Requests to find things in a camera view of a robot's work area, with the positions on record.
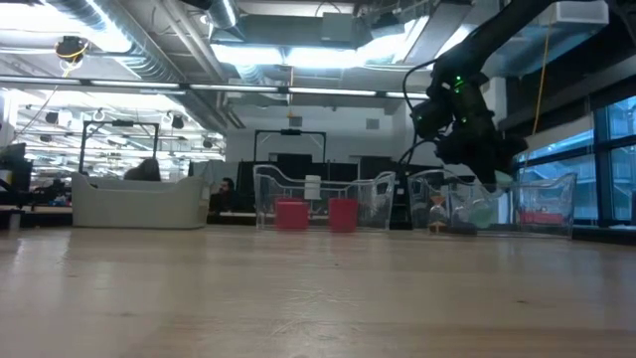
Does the grey ceiling vent unit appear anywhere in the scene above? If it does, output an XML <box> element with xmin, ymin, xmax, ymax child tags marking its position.
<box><xmin>544</xmin><ymin>0</ymin><xmax>610</xmax><ymax>29</ymax></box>

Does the black capped hourglass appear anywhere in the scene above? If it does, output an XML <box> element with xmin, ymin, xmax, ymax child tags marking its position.
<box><xmin>448</xmin><ymin>198</ymin><xmax>479</xmax><ymax>237</ymax></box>

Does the black monitor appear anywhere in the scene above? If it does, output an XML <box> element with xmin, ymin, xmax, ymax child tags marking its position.
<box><xmin>0</xmin><ymin>142</ymin><xmax>35</xmax><ymax>208</ymax></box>

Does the person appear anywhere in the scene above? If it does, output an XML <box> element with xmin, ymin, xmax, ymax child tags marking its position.
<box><xmin>122</xmin><ymin>157</ymin><xmax>163</xmax><ymax>182</ymax></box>
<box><xmin>208</xmin><ymin>177</ymin><xmax>239</xmax><ymax>225</ymax></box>

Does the grey opaque plastic bin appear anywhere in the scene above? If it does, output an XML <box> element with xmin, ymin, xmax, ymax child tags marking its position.
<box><xmin>71</xmin><ymin>171</ymin><xmax>211</xmax><ymax>231</ymax></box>

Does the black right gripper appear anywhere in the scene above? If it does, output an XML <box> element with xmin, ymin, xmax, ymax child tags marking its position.
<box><xmin>435</xmin><ymin>130</ymin><xmax>530</xmax><ymax>194</ymax></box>

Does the red flat object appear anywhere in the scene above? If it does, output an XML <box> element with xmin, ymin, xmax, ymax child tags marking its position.
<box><xmin>518</xmin><ymin>210</ymin><xmax>566</xmax><ymax>226</ymax></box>

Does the black gantry frame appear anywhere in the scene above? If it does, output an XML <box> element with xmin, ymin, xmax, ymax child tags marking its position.
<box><xmin>79</xmin><ymin>119</ymin><xmax>161</xmax><ymax>170</ymax></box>
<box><xmin>253</xmin><ymin>128</ymin><xmax>329</xmax><ymax>163</ymax></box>

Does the long ceiling light strip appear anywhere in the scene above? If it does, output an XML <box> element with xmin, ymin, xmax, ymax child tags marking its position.
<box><xmin>0</xmin><ymin>74</ymin><xmax>433</xmax><ymax>103</ymax></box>

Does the black ceiling dome device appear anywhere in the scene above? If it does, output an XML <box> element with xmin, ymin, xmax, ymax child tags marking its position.
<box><xmin>53</xmin><ymin>35</ymin><xmax>90</xmax><ymax>64</ymax></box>

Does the white cylinder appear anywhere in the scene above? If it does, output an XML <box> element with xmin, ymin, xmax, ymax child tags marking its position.
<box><xmin>303</xmin><ymin>174</ymin><xmax>322</xmax><ymax>201</ymax></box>

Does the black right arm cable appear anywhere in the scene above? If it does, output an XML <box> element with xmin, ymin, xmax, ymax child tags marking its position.
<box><xmin>400</xmin><ymin>58</ymin><xmax>448</xmax><ymax>168</ymax></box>

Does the mint green hourglass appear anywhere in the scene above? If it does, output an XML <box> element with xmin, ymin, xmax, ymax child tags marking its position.
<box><xmin>466</xmin><ymin>170</ymin><xmax>514</xmax><ymax>230</ymax></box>

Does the yellow hanging cable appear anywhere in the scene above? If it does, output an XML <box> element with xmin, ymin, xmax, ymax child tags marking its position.
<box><xmin>516</xmin><ymin>19</ymin><xmax>556</xmax><ymax>180</ymax></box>

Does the red cube block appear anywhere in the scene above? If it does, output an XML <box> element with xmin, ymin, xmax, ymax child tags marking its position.
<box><xmin>327</xmin><ymin>197</ymin><xmax>360</xmax><ymax>234</ymax></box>
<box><xmin>274</xmin><ymin>198</ymin><xmax>311</xmax><ymax>232</ymax></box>

